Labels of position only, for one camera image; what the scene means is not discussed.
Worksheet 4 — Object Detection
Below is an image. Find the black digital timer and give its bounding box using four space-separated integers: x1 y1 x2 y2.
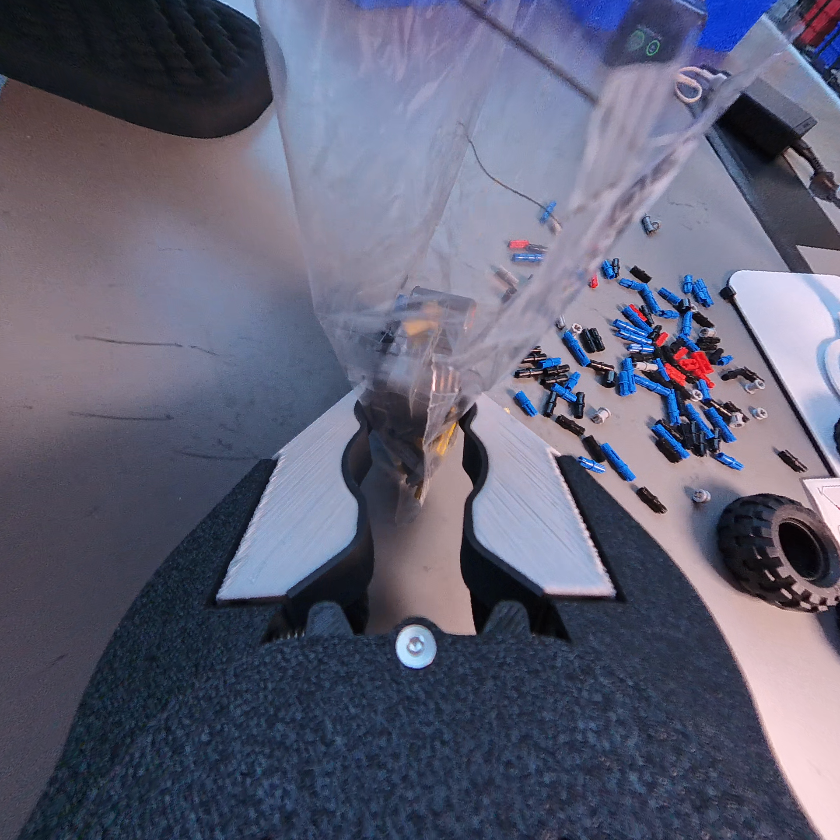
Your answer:
604 0 710 69

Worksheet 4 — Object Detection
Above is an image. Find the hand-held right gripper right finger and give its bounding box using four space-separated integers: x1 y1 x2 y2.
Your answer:
460 392 618 602

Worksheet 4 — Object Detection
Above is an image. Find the grey desk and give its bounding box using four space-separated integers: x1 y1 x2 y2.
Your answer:
0 0 840 840

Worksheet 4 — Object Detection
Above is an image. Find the black chair armrest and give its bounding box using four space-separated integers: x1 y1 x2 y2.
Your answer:
0 0 274 140

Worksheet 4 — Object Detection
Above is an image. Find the white sticker sheet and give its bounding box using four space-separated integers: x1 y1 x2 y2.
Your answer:
801 479 840 539

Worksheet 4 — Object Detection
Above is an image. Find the pile of small toy parts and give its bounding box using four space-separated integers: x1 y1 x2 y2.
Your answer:
506 197 808 515

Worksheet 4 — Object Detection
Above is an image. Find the blue plastic bin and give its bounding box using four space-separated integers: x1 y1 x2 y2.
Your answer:
565 0 788 56

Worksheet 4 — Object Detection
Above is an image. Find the clear plastic bag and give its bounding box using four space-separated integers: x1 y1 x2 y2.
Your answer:
256 0 802 526

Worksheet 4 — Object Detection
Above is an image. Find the white cable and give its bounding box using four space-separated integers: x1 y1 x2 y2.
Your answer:
672 66 725 109

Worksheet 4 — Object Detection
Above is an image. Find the white booklet stand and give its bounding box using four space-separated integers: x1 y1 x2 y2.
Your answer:
726 269 840 476

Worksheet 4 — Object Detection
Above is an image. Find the black toy tire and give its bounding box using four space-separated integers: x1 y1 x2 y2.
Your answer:
717 493 840 613

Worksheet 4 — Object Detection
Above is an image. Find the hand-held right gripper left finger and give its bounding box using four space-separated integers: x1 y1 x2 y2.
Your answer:
217 392 375 605

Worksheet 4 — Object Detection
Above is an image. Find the black power brick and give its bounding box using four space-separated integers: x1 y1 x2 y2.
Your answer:
720 90 817 165

